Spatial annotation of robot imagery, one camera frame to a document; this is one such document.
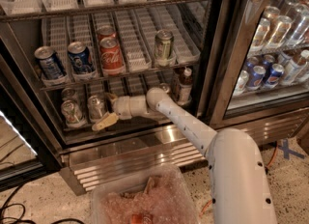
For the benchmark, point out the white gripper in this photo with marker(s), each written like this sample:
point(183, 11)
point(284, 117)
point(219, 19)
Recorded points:
point(123, 106)

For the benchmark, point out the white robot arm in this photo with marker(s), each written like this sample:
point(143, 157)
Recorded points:
point(239, 188)

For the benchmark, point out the front silver 7up can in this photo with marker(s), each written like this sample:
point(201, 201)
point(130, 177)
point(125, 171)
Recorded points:
point(72, 112)

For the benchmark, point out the front red Coca-Cola can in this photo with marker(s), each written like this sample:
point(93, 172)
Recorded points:
point(110, 54)

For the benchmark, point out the red coca-cola can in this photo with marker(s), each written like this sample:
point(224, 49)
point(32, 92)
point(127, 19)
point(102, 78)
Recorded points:
point(110, 54)
point(105, 32)

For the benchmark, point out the rear silver can left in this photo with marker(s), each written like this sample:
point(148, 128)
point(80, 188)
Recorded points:
point(69, 93)

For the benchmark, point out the blue pepsi can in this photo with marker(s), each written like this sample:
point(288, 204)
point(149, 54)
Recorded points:
point(50, 63)
point(80, 58)

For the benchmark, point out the brown gold can lower shelf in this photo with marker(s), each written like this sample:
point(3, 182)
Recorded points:
point(165, 87)

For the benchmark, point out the steel fridge base grille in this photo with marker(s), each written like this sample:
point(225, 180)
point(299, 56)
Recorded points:
point(89, 167)

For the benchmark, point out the left blue Pepsi can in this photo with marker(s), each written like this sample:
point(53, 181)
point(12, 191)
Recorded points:
point(50, 63)

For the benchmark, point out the rear red Coca-Cola can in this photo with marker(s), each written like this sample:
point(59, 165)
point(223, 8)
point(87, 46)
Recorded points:
point(105, 32)

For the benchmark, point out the green gold can middle shelf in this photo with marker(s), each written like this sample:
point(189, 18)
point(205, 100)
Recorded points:
point(163, 44)

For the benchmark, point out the red can in bin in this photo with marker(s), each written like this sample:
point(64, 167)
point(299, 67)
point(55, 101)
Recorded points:
point(141, 218)

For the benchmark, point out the pepsi can behind door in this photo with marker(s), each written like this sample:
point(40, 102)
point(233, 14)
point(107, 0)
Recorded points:
point(273, 75)
point(255, 77)

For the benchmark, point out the glass fridge door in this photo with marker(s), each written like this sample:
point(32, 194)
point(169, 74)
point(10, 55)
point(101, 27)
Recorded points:
point(282, 106)

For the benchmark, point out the brown bottle white label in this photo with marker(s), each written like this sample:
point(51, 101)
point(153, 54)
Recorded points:
point(185, 86)

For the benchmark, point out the clear plastic bin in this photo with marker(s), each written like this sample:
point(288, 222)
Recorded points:
point(159, 193)

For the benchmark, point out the blue tape cross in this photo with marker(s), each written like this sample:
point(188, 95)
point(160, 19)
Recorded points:
point(287, 151)

